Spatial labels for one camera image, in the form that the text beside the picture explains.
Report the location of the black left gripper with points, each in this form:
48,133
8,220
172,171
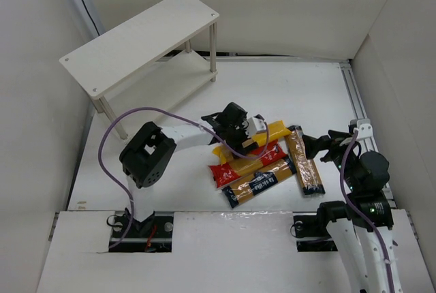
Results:
236,140

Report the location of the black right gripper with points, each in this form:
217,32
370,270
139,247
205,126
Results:
327,144

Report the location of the yellow spaghetti bag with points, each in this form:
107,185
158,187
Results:
277,130

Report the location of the red spaghetti bag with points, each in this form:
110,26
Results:
233,170

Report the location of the navy label spaghetti bag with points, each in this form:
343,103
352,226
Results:
248,187

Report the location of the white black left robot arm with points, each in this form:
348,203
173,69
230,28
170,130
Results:
148,153

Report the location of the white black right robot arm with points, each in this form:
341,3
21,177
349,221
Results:
360,226

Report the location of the white two-tier shelf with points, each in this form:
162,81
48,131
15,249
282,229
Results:
157,58

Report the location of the clear navy-end spaghetti bag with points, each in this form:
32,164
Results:
306,169

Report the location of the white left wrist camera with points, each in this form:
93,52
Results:
256,125

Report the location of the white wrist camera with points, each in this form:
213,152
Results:
361,129
256,125

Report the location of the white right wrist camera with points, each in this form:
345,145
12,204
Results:
361,129

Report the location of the aluminium frame rail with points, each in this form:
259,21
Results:
360,113

